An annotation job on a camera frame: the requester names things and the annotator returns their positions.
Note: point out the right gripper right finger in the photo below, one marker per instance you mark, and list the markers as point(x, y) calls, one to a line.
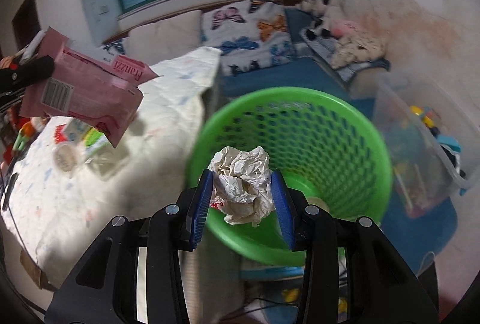
point(381, 288)

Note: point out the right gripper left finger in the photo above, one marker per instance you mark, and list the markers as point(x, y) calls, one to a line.
point(102, 286)

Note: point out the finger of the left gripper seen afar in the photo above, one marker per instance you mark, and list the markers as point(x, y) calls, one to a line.
point(34, 71)

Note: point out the green label plastic bottle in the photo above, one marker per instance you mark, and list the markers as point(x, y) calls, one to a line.
point(99, 154)

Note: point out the white paper ball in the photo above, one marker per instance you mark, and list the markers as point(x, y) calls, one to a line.
point(242, 185)

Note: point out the red foam net sleeve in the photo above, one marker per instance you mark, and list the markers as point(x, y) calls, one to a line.
point(59, 136)

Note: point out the white milk carton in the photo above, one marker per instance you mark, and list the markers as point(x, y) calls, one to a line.
point(75, 130)

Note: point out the left butterfly print pillow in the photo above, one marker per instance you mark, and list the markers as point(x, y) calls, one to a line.
point(115, 47)

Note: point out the butterfly print pillow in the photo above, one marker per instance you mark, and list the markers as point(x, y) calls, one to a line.
point(115, 47)
point(251, 35)

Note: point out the white quilted blanket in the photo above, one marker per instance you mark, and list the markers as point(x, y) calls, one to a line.
point(55, 216)

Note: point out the round white lid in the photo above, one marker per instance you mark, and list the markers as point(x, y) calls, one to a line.
point(65, 157)

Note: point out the beige plain pillow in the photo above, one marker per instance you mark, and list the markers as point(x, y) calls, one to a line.
point(165, 39)

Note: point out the green perforated waste basket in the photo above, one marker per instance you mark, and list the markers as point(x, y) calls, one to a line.
point(323, 146)

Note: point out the clear plastic toy bin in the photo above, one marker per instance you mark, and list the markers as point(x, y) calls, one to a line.
point(433, 145)

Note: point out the right butterfly print pillow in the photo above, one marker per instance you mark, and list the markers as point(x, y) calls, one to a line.
point(251, 35)

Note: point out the blue sofa mattress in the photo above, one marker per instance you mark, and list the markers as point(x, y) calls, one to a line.
point(310, 71)

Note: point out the spotted beige cloth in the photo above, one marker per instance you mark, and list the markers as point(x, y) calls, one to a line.
point(357, 47)

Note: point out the pink plush toy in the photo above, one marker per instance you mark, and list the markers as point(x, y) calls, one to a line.
point(344, 27)

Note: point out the black white cow plush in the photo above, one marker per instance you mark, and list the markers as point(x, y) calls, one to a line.
point(324, 14)

